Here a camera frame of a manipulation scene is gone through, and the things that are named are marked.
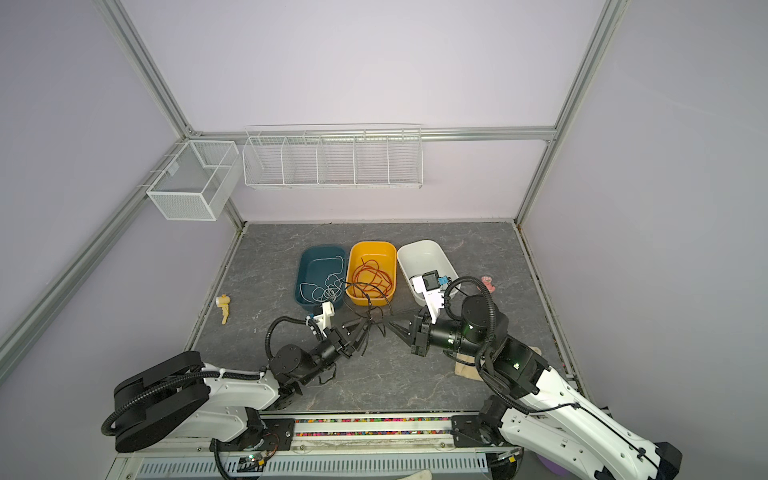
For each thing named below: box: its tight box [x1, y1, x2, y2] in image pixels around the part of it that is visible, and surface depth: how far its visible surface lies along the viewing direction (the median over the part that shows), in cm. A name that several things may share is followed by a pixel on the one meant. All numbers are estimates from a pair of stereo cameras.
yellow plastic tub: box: [346, 241, 397, 307], surface depth 106 cm
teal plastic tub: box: [295, 246, 347, 309], surface depth 104 cm
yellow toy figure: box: [216, 294, 231, 325], surface depth 98 cm
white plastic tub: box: [397, 239, 459, 307], surface depth 109 cm
